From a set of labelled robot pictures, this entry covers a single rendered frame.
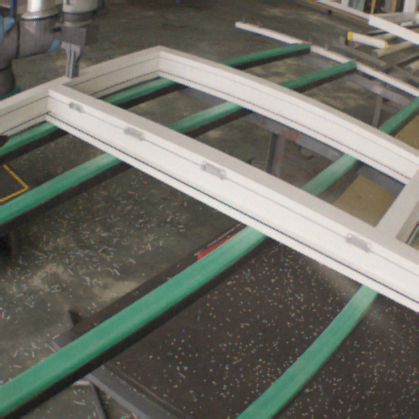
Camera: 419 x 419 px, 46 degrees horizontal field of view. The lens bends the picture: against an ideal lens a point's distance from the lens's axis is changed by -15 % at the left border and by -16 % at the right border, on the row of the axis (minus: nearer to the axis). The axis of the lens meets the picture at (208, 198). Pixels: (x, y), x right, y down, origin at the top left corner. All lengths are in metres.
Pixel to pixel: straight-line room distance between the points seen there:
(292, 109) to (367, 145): 0.22
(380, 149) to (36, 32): 1.19
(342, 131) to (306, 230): 0.43
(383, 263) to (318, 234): 0.14
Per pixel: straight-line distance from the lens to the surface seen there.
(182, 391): 1.03
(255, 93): 1.41
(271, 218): 0.97
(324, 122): 1.33
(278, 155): 1.53
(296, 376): 0.73
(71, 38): 1.31
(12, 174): 2.16
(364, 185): 1.69
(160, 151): 1.07
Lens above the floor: 1.41
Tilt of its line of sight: 32 degrees down
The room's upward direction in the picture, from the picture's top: 8 degrees clockwise
